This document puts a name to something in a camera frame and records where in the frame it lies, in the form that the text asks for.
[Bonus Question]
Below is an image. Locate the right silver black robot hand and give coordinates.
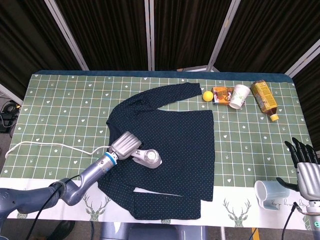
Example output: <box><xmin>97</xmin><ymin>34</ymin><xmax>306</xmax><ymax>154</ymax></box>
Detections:
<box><xmin>276</xmin><ymin>137</ymin><xmax>320</xmax><ymax>201</ymax></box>

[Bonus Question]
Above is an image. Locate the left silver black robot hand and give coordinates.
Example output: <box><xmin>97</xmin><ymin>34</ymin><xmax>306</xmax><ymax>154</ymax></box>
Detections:
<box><xmin>107</xmin><ymin>131</ymin><xmax>143</xmax><ymax>161</ymax></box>

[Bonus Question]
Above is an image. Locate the white handheld steamer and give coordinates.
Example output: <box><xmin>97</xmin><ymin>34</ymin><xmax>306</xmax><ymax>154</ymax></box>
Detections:
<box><xmin>129</xmin><ymin>147</ymin><xmax>164</xmax><ymax>170</ymax></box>

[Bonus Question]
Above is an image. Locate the white power cord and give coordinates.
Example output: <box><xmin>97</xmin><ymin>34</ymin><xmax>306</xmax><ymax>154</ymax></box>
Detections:
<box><xmin>4</xmin><ymin>141</ymin><xmax>112</xmax><ymax>159</ymax></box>

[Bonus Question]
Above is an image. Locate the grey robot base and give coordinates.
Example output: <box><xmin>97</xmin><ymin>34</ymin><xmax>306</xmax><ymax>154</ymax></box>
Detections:
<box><xmin>99</xmin><ymin>221</ymin><xmax>208</xmax><ymax>240</ymax></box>

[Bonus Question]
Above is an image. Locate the dark blue dotted sweater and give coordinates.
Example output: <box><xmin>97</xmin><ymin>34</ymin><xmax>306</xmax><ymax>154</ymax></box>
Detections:
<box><xmin>96</xmin><ymin>82</ymin><xmax>215</xmax><ymax>221</ymax></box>

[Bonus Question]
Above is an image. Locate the light blue ceramic mug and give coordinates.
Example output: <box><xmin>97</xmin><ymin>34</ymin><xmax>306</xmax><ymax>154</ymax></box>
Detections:
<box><xmin>254</xmin><ymin>179</ymin><xmax>291</xmax><ymax>211</ymax></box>

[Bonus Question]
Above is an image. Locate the green checked tablecloth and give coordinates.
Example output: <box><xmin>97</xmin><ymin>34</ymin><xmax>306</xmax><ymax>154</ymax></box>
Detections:
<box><xmin>0</xmin><ymin>69</ymin><xmax>320</xmax><ymax>228</ymax></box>

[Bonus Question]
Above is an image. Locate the yellow tea bottle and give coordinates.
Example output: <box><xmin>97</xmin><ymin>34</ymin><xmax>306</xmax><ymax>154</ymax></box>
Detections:
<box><xmin>250</xmin><ymin>79</ymin><xmax>280</xmax><ymax>123</ymax></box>

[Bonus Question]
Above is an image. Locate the yellow ball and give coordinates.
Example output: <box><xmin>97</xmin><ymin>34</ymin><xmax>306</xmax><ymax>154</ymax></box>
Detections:
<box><xmin>202</xmin><ymin>90</ymin><xmax>214</xmax><ymax>103</ymax></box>

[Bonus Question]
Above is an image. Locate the black shoe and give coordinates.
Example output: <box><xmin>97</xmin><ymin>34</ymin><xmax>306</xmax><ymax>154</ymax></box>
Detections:
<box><xmin>46</xmin><ymin>219</ymin><xmax>76</xmax><ymax>240</ymax></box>

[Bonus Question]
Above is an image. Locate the white paper cup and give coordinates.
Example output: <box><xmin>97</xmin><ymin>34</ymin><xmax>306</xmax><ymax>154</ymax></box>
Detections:
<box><xmin>229</xmin><ymin>84</ymin><xmax>251</xmax><ymax>110</ymax></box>

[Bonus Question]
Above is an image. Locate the orange snack box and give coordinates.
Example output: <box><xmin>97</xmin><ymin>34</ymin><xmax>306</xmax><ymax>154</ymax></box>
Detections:
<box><xmin>211</xmin><ymin>86</ymin><xmax>247</xmax><ymax>106</ymax></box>

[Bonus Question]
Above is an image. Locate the dark brown curtain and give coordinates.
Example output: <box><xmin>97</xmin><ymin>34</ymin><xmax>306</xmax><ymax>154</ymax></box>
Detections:
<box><xmin>153</xmin><ymin>0</ymin><xmax>236</xmax><ymax>71</ymax></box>
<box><xmin>0</xmin><ymin>0</ymin><xmax>85</xmax><ymax>100</ymax></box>
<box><xmin>216</xmin><ymin>0</ymin><xmax>320</xmax><ymax>143</ymax></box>
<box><xmin>55</xmin><ymin>0</ymin><xmax>151</xmax><ymax>71</ymax></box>

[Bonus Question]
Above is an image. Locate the black floor electronics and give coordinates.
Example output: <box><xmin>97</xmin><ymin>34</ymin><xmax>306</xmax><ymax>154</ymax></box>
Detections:
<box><xmin>0</xmin><ymin>99</ymin><xmax>21</xmax><ymax>133</ymax></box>

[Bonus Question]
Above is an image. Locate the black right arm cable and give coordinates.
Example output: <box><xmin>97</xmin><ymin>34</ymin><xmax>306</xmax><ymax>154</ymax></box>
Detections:
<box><xmin>281</xmin><ymin>201</ymin><xmax>302</xmax><ymax>240</ymax></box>

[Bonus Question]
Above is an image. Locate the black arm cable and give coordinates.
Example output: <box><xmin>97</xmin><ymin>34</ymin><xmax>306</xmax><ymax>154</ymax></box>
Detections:
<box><xmin>281</xmin><ymin>201</ymin><xmax>302</xmax><ymax>240</ymax></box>
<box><xmin>24</xmin><ymin>173</ymin><xmax>87</xmax><ymax>240</ymax></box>

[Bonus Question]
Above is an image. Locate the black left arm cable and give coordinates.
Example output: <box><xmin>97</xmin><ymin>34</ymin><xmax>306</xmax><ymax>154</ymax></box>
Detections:
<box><xmin>24</xmin><ymin>173</ymin><xmax>87</xmax><ymax>240</ymax></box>

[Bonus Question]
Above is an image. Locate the white partition base plate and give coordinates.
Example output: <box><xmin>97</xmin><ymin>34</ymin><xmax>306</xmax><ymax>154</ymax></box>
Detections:
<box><xmin>176</xmin><ymin>65</ymin><xmax>221</xmax><ymax>74</ymax></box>

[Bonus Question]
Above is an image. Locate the white partition post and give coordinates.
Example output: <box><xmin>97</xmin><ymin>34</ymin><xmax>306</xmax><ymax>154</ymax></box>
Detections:
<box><xmin>144</xmin><ymin>0</ymin><xmax>156</xmax><ymax>72</ymax></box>
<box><xmin>44</xmin><ymin>0</ymin><xmax>90</xmax><ymax>71</ymax></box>
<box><xmin>284</xmin><ymin>38</ymin><xmax>320</xmax><ymax>78</ymax></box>
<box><xmin>0</xmin><ymin>83</ymin><xmax>25</xmax><ymax>106</ymax></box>
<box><xmin>207</xmin><ymin>0</ymin><xmax>242</xmax><ymax>72</ymax></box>

